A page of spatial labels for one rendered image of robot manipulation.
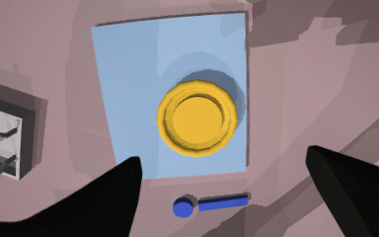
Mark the light blue flat mat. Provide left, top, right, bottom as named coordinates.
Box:
left=91, top=13, right=247, bottom=180

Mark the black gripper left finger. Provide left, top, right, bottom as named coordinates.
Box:
left=0, top=156, right=143, bottom=237

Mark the dark grey dish rack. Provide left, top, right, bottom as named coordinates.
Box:
left=0, top=100, right=36, bottom=181

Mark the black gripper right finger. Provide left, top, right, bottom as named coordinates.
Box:
left=306, top=145, right=379, bottom=237

